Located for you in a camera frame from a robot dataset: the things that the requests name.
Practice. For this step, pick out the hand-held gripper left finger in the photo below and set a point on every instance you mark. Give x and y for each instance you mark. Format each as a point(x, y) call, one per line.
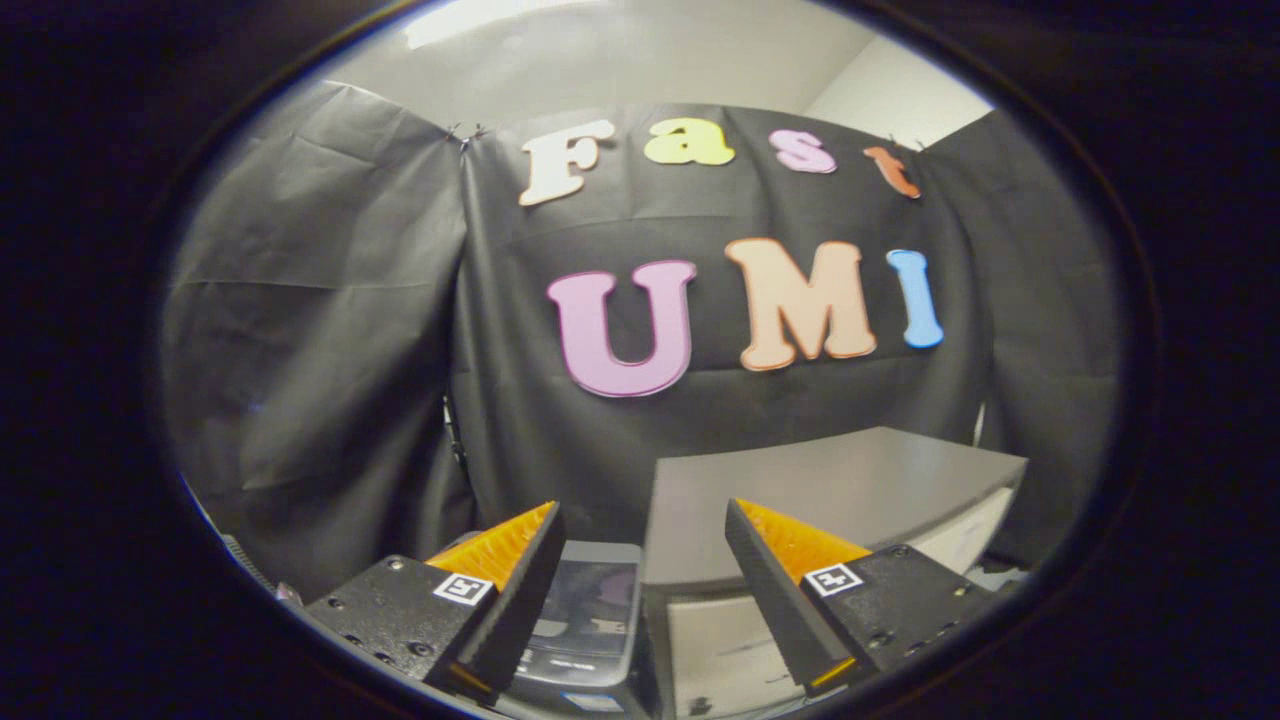
point(515, 600)

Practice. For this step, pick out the ceiling light panel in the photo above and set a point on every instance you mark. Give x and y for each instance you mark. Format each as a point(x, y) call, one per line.
point(490, 18)

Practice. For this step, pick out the black backdrop cloth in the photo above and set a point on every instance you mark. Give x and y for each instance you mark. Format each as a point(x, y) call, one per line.
point(330, 330)

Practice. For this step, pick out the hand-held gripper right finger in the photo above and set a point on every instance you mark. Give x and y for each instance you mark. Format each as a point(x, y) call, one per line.
point(770, 590)

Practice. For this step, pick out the dark washing machine lid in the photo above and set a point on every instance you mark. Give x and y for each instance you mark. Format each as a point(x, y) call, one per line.
point(590, 595)

